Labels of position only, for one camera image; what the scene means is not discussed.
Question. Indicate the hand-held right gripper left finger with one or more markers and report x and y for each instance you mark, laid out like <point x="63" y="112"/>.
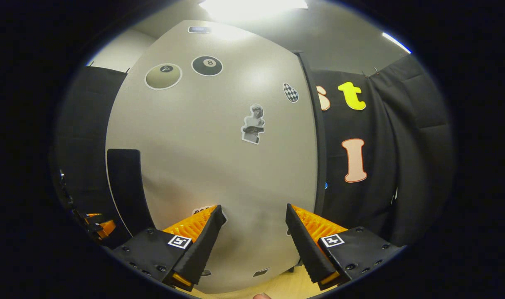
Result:
<point x="202" y="247"/>

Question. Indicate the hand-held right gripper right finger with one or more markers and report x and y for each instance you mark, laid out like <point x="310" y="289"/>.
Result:
<point x="305" y="249"/>

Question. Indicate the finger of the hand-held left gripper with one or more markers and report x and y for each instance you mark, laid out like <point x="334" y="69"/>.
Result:
<point x="103" y="227"/>

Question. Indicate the beige cabinet door with stickers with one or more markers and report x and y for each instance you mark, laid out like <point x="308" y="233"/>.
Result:
<point x="215" y="166"/>

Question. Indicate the dark grey cabinet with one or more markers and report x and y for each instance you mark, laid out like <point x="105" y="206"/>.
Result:
<point x="319" y="145"/>

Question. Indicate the black backdrop cloth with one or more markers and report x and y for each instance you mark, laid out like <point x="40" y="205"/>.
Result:
<point x="410" y="145"/>

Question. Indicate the small ceiling light panel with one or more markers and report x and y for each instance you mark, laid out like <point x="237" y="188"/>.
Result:
<point x="397" y="42"/>

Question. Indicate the large ceiling light panel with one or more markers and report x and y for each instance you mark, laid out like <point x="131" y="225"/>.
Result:
<point x="252" y="8"/>

